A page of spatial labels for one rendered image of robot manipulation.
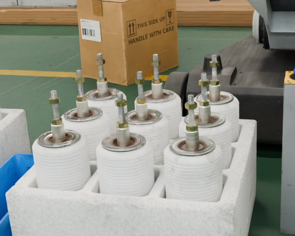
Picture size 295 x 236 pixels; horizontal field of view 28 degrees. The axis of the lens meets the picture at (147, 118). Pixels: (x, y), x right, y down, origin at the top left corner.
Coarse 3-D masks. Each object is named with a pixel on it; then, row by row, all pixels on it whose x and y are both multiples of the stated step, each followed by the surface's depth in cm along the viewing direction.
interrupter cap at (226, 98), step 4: (208, 92) 120; (220, 92) 120; (224, 92) 120; (196, 96) 118; (200, 96) 118; (208, 96) 119; (224, 96) 118; (228, 96) 117; (232, 96) 117; (196, 100) 117; (220, 100) 116; (224, 100) 115; (228, 100) 115; (232, 100) 115; (212, 104) 114; (216, 104) 114; (220, 104) 114
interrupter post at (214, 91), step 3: (219, 84) 116; (210, 87) 116; (213, 87) 115; (216, 87) 115; (219, 87) 116; (210, 90) 116; (213, 90) 116; (216, 90) 116; (219, 90) 116; (210, 93) 116; (213, 93) 116; (216, 93) 116; (219, 93) 116; (210, 96) 117; (213, 96) 116; (216, 96) 116; (219, 96) 116; (210, 99) 117; (213, 99) 116; (216, 99) 116; (219, 99) 117
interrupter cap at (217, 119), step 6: (198, 114) 109; (216, 114) 108; (186, 120) 106; (198, 120) 107; (216, 120) 106; (222, 120) 105; (198, 126) 103; (204, 126) 103; (210, 126) 103; (216, 126) 104
